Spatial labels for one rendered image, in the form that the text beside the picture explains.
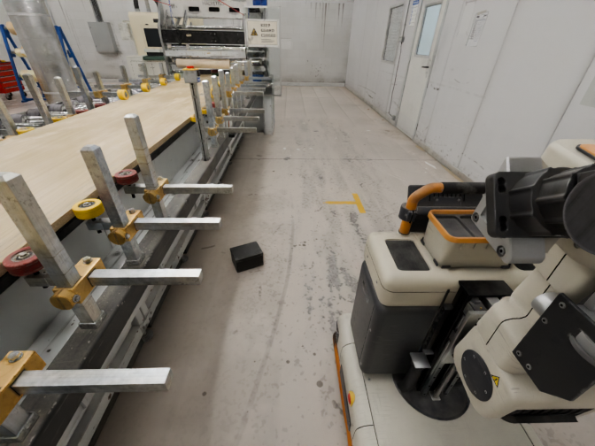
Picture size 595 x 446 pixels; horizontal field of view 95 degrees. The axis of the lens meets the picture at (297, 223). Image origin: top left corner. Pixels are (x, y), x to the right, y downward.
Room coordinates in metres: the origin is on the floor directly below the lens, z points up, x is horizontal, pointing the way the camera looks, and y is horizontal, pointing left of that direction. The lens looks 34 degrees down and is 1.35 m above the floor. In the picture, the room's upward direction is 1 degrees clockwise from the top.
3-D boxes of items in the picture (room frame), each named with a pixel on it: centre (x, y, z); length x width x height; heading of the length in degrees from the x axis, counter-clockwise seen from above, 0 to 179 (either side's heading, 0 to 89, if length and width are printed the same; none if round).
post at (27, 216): (0.47, 0.55, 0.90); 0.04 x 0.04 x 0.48; 2
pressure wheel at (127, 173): (1.00, 0.69, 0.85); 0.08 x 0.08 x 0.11
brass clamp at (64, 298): (0.49, 0.55, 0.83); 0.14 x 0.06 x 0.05; 2
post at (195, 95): (1.70, 0.60, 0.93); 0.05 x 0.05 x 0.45; 2
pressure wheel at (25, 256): (0.50, 0.67, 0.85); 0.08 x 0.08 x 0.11
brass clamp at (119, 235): (0.74, 0.57, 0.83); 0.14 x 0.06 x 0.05; 2
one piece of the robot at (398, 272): (0.64, -0.52, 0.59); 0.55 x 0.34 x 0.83; 92
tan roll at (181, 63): (4.80, 1.28, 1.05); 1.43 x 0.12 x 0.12; 92
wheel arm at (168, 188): (1.01, 0.49, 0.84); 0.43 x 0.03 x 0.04; 92
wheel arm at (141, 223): (0.76, 0.48, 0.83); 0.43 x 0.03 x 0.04; 92
